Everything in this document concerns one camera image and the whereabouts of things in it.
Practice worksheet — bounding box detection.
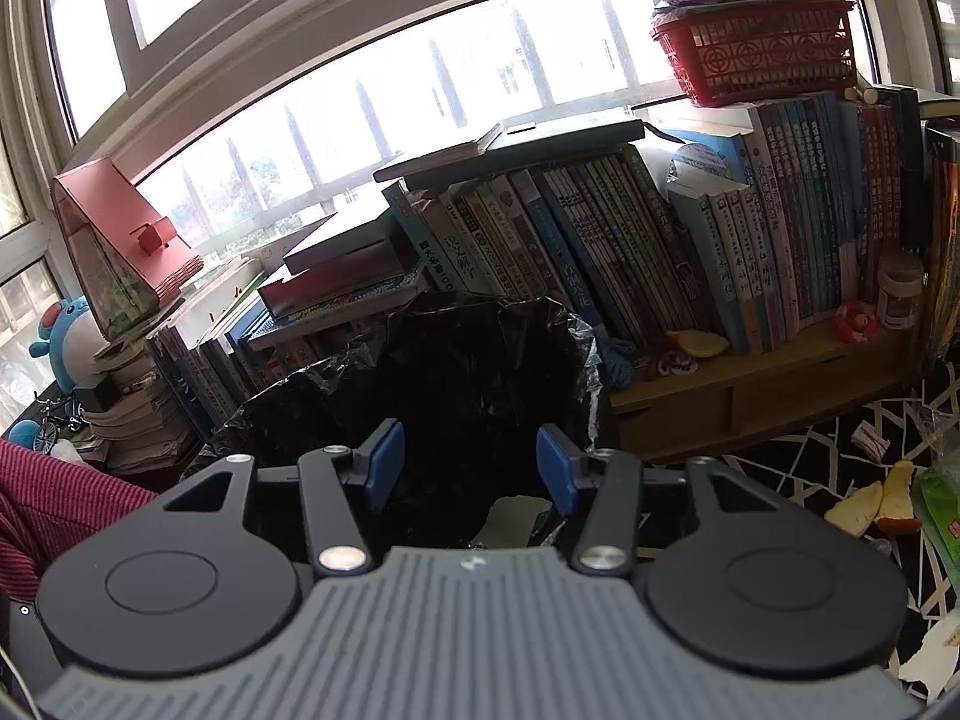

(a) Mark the orange edged fruit peel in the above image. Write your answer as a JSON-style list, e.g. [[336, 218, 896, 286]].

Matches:
[[876, 460, 923, 535]]

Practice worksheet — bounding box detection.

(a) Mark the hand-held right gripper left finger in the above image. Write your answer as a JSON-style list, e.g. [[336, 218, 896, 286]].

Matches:
[[160, 418, 407, 580]]

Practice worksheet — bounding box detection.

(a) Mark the black trash bag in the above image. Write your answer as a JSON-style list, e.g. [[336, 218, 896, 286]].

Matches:
[[180, 291, 608, 552]]

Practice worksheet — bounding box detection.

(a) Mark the green snack packet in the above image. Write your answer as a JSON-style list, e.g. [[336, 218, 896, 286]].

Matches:
[[911, 465, 960, 616]]

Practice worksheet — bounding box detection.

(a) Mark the white lidded jar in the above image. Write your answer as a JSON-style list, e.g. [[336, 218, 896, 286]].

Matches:
[[876, 251, 925, 329]]

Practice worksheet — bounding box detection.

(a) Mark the pale yellow fruit peel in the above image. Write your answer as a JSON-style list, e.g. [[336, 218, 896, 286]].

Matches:
[[823, 481, 886, 539]]

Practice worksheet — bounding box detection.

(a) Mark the small red white figurine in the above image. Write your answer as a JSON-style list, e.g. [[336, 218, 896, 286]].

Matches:
[[649, 349, 698, 378]]

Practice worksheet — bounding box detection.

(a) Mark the row of upright books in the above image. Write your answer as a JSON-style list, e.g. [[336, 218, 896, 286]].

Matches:
[[382, 86, 931, 357]]

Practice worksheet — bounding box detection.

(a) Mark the flat dark book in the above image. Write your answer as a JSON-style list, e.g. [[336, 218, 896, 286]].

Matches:
[[373, 122, 505, 182]]

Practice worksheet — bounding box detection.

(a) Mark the clear blue plastic packet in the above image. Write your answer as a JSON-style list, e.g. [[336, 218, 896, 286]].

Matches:
[[666, 141, 740, 185]]

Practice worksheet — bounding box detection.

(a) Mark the white torn paper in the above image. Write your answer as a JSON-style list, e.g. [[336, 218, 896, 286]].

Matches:
[[896, 615, 960, 683]]

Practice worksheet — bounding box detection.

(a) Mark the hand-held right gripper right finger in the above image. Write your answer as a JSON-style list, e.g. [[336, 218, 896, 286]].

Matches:
[[536, 422, 782, 580]]

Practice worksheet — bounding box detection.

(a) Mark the small yellow fruit peel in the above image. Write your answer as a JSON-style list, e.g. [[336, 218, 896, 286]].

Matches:
[[666, 328, 730, 358]]

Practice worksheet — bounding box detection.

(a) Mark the black flat case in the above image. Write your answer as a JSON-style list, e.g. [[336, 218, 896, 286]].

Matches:
[[487, 116, 647, 166]]

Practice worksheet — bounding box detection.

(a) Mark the stack of old worn books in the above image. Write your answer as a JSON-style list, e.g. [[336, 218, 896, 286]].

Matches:
[[79, 341, 192, 475]]

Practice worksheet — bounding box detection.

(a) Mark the blue plush toy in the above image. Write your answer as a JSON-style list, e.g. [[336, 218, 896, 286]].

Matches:
[[28, 294, 113, 395]]

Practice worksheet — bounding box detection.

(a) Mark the red pink round toy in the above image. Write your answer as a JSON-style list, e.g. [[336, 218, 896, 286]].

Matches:
[[836, 301, 882, 344]]

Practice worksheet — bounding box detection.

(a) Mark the wooden drawer shelf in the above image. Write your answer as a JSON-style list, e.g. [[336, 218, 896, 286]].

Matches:
[[607, 319, 927, 466]]

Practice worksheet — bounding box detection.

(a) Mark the white framed window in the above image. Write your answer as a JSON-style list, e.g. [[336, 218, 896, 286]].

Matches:
[[0, 0, 960, 436]]

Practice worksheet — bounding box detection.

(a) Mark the shiny foil covered book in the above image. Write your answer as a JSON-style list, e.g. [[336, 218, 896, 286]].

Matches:
[[924, 120, 960, 361]]

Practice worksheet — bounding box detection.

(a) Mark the white striped wrapper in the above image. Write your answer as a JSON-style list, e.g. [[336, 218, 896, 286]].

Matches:
[[851, 420, 890, 458]]

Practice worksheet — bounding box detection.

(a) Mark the person's maroon ribbed clothing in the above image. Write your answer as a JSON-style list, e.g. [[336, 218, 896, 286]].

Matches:
[[0, 439, 160, 605]]

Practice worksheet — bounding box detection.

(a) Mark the black white patterned tablecloth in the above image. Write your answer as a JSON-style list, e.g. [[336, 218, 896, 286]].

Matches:
[[637, 367, 960, 691]]

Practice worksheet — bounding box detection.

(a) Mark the red plastic basket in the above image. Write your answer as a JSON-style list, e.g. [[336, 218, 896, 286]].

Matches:
[[651, 0, 857, 109]]

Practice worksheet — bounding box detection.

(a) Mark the pile of flat books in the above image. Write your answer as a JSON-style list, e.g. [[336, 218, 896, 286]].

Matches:
[[146, 208, 436, 432]]

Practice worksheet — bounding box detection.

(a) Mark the small black toy bicycle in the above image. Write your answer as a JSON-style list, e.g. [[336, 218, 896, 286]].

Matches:
[[30, 394, 87, 455]]

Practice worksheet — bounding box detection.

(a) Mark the blue yarn ball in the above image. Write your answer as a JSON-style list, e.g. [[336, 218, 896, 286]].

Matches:
[[600, 336, 638, 383]]

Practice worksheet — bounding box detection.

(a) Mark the red paper house model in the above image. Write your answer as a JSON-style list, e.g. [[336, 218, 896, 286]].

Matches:
[[51, 157, 205, 342]]

